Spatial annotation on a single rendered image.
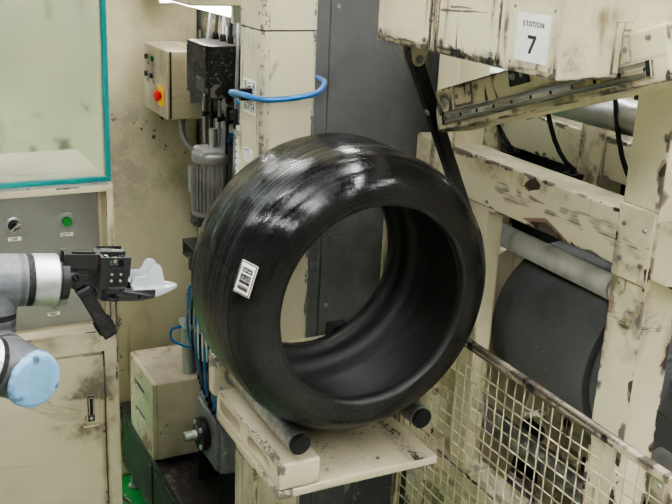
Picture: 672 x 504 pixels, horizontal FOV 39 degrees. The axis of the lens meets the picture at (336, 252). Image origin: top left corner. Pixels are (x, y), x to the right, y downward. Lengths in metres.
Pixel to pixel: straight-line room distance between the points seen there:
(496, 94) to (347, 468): 0.82
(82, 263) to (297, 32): 0.70
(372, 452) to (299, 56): 0.86
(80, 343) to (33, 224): 0.32
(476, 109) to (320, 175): 0.44
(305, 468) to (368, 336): 0.40
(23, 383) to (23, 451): 0.97
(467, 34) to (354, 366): 0.79
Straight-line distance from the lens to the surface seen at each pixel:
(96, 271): 1.71
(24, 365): 1.55
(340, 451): 2.08
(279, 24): 2.03
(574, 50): 1.64
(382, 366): 2.13
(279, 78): 2.05
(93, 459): 2.58
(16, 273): 1.66
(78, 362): 2.44
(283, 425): 1.93
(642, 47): 1.68
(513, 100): 1.93
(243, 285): 1.71
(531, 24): 1.67
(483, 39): 1.78
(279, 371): 1.79
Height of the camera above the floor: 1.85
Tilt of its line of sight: 18 degrees down
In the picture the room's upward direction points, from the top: 3 degrees clockwise
